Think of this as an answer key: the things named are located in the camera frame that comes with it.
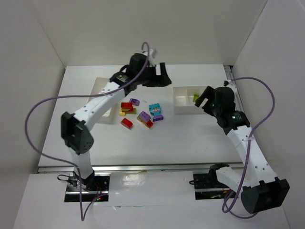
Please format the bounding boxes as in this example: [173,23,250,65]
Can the aluminium rail right side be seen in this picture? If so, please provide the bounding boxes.
[224,65,244,112]

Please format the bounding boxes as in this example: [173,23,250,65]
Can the left white divided tray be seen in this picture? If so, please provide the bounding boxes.
[87,77,117,124]

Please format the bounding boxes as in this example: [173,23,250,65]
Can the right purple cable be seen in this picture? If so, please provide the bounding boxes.
[222,76,276,219]

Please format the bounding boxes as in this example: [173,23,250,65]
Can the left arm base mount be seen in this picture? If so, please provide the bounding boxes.
[57,173,110,203]

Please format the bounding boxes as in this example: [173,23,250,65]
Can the red green yellow lego stack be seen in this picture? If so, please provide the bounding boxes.
[137,116,153,129]

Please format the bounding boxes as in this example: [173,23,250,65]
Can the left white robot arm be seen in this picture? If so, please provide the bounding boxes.
[61,49,172,189]

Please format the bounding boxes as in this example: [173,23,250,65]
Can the purple printed lego brick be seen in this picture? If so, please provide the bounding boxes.
[129,98,140,106]

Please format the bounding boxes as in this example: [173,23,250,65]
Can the right white divided tray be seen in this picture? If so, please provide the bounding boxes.
[172,86,207,115]

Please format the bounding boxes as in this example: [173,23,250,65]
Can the purple cable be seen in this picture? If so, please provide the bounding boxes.
[222,76,276,219]
[25,42,158,222]

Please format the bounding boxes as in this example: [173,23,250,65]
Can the red curved lego brick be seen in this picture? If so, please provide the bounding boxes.
[121,118,133,130]

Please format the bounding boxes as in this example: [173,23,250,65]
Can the green sloped lego brick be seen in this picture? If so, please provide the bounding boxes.
[193,94,200,103]

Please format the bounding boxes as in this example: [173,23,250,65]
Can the teal character lego figure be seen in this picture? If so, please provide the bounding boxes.
[149,103,162,116]

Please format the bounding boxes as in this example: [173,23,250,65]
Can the aluminium rail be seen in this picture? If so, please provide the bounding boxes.
[224,65,244,112]
[38,162,244,173]

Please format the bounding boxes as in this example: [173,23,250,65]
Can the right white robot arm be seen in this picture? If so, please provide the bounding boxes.
[195,86,290,214]

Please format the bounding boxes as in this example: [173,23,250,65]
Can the aluminium rail front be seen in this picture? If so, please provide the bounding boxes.
[38,162,244,173]

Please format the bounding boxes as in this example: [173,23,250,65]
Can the purple curved lego base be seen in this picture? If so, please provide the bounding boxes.
[152,114,164,122]

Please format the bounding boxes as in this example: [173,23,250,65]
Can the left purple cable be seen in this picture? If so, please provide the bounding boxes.
[25,42,158,222]

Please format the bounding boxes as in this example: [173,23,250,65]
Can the red yellow green lego pile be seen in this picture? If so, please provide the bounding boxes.
[119,102,137,116]

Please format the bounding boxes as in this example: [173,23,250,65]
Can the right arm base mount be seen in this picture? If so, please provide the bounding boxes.
[189,163,231,200]

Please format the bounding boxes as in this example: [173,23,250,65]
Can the white divided tray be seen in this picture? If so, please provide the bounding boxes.
[87,77,117,124]
[172,86,207,115]

